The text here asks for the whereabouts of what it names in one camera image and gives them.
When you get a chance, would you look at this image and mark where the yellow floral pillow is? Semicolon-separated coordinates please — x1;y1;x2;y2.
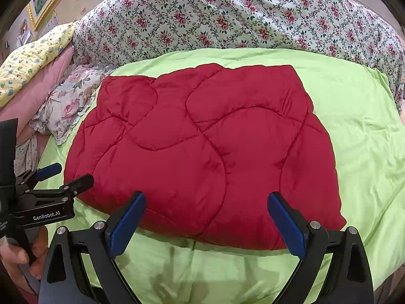
0;22;76;108

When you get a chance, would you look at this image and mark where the red quilted jacket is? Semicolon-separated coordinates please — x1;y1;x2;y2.
63;64;347;251

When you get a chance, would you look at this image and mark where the white dotted cloth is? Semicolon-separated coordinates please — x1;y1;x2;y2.
14;133;40;178

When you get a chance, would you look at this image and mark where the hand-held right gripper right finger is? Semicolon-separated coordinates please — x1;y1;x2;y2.
267;191;375;304

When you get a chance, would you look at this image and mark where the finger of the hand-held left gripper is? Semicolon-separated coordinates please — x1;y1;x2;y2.
27;174;95;205
16;163;63;188

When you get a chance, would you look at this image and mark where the light green blanket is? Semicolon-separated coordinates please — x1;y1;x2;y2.
33;47;405;304

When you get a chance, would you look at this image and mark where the pink pillow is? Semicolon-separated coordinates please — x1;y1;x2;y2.
0;49;75;140

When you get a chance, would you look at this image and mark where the large flower print pillow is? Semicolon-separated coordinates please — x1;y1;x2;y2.
30;65;110;146

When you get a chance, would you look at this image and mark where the person's left hand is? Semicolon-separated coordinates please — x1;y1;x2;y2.
0;227;49;293

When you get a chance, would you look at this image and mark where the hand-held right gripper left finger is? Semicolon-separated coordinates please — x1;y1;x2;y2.
38;191;147;304

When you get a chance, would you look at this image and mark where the rose print bedsheet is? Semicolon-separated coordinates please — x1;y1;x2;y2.
72;0;405;113

